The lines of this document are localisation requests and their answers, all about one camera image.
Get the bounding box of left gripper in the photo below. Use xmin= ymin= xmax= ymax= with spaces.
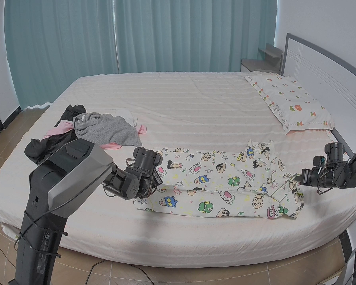
xmin=145 ymin=165 xmax=164 ymax=195

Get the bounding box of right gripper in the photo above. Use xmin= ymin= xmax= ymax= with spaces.
xmin=295 ymin=167 xmax=322 ymax=188

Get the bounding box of white printed pyjama top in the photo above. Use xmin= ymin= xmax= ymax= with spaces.
xmin=136 ymin=139 xmax=305 ymax=220

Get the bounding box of bed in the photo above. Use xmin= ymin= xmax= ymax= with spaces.
xmin=0 ymin=33 xmax=356 ymax=268

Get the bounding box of pile of clothes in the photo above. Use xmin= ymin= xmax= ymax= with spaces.
xmin=24 ymin=104 xmax=149 ymax=165

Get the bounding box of grey garment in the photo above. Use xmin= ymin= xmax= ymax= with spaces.
xmin=72 ymin=112 xmax=142 ymax=147

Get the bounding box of white printed pillow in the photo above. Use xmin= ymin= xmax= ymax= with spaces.
xmin=245 ymin=71 xmax=335 ymax=135

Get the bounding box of grey bedside table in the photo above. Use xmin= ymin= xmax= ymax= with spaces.
xmin=241 ymin=43 xmax=283 ymax=75

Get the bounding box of blue-green curtain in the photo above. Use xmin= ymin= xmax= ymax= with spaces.
xmin=4 ymin=0 xmax=119 ymax=109
xmin=114 ymin=0 xmax=278 ymax=73

